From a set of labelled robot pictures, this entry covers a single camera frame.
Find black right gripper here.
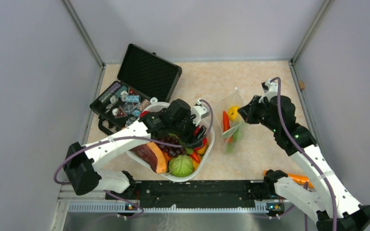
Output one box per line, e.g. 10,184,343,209
238,95,279,132

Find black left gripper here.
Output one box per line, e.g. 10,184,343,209
170,111,206,149

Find yellow toy lemon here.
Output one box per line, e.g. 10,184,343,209
227,106,239,122

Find clear zip top bag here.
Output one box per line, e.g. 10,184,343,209
213,87,245,154

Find orange toy carrot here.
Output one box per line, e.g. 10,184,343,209
223,111,230,132

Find red toy tomato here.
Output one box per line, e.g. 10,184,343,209
194,138,208,151

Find green toy cucumber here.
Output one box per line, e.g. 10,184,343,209
225,127,244,153

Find red toy bell pepper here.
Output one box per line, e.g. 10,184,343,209
140,110,150,117

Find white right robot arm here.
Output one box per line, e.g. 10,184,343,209
238,77,370,231

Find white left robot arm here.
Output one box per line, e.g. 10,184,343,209
53,99,213,199

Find purple toy grapes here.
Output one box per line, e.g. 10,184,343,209
158,134,187,158

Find red toy chili pepper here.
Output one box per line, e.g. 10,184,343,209
189,151,201,164

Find large green toy cabbage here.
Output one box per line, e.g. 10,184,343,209
168,155,194,178

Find black foam-lined case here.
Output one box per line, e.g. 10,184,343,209
90,44,182,135

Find white plastic basket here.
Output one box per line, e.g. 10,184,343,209
126,102,215,182

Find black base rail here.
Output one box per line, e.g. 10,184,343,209
105,180,282,209

